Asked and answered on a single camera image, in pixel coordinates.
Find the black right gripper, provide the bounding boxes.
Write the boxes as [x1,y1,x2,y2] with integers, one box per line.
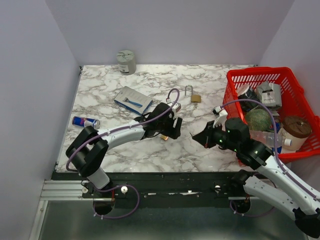
[192,120,240,152]

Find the small brass padlock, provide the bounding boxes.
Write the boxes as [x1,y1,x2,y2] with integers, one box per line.
[160,135,169,141]

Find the large brass padlock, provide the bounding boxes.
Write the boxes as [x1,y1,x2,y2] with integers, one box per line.
[184,85,202,104]

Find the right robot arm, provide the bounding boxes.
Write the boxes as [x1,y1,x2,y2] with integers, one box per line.
[192,117,320,239]

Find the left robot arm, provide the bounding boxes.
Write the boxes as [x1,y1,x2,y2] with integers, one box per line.
[65,102,183,198]

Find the blue razor package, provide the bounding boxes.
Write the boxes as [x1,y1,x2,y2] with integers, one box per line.
[114,86,153,116]

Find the green round melon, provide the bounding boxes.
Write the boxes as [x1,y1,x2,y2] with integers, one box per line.
[245,108,272,132]

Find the clear plastic water bottle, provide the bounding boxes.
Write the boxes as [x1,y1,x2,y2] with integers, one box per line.
[249,130,292,148]

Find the grey white pouch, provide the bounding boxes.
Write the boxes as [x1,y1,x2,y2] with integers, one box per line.
[255,81,282,111]

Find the grey cylindrical canister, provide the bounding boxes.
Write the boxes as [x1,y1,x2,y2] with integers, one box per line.
[116,49,137,75]

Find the red bull can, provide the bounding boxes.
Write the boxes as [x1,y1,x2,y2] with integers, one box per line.
[71,116,101,130]

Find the brown lid white jar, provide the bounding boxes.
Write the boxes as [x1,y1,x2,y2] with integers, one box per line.
[278,115,312,154]

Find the red plastic basket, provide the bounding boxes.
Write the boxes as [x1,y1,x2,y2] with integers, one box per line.
[222,67,320,164]

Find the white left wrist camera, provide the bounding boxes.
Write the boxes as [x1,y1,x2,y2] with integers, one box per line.
[167,102,181,119]

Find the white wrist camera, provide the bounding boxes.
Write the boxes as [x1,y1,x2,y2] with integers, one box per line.
[167,102,181,119]
[212,106,228,128]

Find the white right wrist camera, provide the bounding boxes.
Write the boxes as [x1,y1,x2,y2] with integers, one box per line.
[212,106,228,128]

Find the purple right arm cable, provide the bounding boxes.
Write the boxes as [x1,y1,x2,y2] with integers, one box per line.
[220,98,320,218]

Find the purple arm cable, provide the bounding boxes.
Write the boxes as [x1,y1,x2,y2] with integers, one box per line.
[220,98,320,218]
[65,88,181,221]

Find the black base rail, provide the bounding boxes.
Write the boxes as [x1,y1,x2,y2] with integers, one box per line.
[82,171,261,209]

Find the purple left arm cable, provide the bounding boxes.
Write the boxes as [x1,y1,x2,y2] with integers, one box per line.
[65,88,181,221]

